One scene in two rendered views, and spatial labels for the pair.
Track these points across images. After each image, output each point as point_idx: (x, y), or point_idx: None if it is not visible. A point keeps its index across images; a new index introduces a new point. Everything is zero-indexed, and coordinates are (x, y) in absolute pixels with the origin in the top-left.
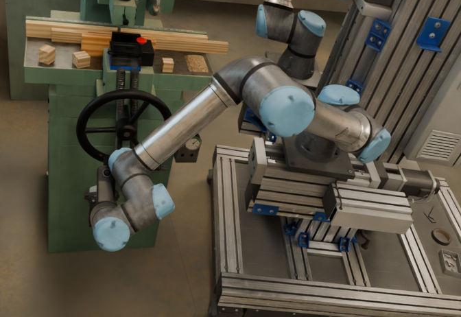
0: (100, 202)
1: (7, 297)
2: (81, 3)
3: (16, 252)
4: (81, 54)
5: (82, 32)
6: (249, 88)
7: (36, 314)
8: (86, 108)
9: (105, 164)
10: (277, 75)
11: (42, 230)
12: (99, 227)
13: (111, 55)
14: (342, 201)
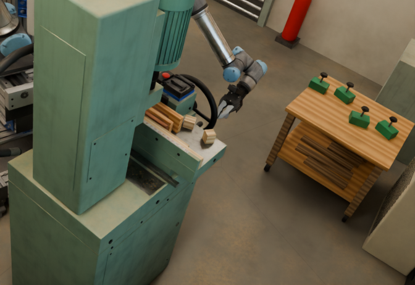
0: (246, 85)
1: (211, 258)
2: (96, 189)
3: (184, 282)
4: (189, 118)
5: (168, 131)
6: None
7: (204, 237)
8: (216, 105)
9: (201, 123)
10: None
11: (156, 284)
12: (266, 66)
13: (192, 86)
14: None
